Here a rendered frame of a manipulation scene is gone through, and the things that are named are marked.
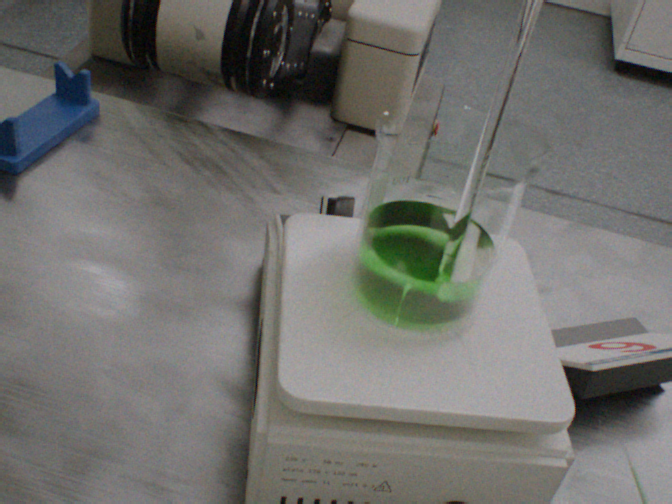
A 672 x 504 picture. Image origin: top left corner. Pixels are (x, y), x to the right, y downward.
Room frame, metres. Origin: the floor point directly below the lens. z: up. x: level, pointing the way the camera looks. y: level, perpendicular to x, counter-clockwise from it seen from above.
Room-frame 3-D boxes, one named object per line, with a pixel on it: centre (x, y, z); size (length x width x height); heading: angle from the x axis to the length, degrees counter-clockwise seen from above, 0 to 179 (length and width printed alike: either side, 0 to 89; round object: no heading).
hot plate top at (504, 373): (0.27, -0.04, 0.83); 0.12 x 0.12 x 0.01; 9
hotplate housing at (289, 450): (0.29, -0.04, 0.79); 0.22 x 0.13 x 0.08; 9
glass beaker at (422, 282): (0.27, -0.04, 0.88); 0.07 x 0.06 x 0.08; 104
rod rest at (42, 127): (0.47, 0.22, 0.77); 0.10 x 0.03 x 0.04; 167
